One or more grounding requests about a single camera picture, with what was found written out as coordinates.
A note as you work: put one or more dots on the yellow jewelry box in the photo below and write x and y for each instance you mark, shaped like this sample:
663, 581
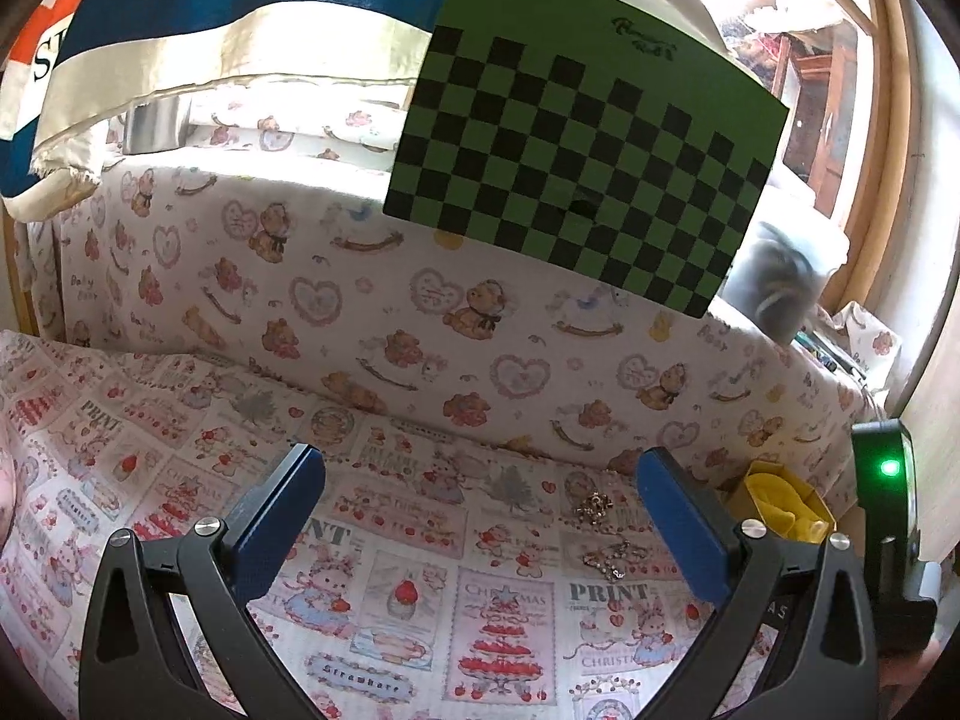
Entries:
780, 502

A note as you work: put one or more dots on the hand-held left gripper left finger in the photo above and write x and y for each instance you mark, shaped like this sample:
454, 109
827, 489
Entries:
281, 517

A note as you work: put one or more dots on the green checkered board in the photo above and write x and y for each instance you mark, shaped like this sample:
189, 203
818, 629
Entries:
592, 142

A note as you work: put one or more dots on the metal cup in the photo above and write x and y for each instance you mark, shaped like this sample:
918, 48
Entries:
154, 124

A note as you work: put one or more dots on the gold jewelry piece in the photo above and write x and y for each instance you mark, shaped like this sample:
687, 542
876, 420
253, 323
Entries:
595, 507

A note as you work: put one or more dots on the wooden cabinet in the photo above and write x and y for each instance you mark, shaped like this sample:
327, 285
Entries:
814, 112

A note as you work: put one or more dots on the blue and white striped cloth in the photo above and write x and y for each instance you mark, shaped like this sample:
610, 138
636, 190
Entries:
210, 22

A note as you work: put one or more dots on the clear plastic container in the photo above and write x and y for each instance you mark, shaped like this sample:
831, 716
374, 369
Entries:
787, 270

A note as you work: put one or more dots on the teddy bear print cloth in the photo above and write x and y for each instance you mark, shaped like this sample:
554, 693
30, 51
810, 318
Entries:
420, 300

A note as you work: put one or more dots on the strawberry print tablecloth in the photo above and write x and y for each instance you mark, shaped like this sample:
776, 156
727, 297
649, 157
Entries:
390, 540

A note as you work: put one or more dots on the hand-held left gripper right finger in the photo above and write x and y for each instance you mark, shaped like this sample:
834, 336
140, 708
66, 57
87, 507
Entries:
686, 532

